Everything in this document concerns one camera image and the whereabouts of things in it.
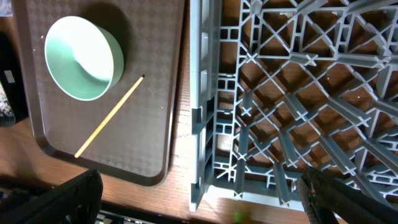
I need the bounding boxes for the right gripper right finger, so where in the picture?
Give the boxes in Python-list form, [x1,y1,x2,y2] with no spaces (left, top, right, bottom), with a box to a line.
[297,167,397,224]

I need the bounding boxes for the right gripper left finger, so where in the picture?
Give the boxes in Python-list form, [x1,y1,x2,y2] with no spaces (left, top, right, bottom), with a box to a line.
[1,169,103,223]

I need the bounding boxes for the wooden chopstick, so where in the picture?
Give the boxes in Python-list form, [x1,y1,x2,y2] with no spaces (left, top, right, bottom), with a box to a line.
[74,75,145,158]

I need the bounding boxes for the light green bowl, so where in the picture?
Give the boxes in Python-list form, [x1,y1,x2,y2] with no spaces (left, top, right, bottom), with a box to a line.
[44,16,124,101]

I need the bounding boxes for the grey plastic dishwasher rack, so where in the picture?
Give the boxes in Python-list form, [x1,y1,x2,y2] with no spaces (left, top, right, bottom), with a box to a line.
[190,0,397,212]

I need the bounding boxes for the brown serving tray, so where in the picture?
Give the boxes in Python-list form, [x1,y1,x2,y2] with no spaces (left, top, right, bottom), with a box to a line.
[12,0,185,186]

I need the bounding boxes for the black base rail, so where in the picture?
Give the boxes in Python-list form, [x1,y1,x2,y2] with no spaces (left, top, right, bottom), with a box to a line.
[95,210,155,224]

